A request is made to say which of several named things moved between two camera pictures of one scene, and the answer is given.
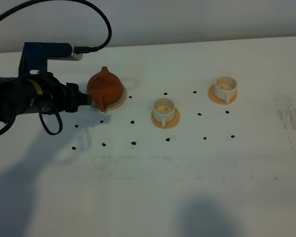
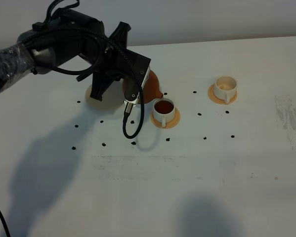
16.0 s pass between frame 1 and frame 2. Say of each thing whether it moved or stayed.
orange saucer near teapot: stayed
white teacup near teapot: stayed
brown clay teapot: moved
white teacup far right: stayed
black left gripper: moved
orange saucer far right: stayed
